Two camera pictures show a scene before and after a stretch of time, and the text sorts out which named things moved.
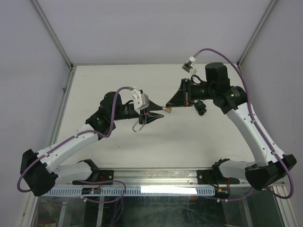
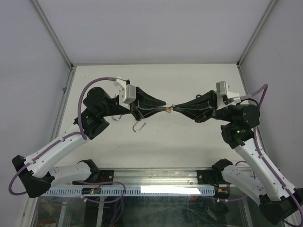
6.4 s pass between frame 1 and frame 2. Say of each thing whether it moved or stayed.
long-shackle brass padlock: stayed
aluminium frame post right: stayed
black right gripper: moved
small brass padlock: stayed
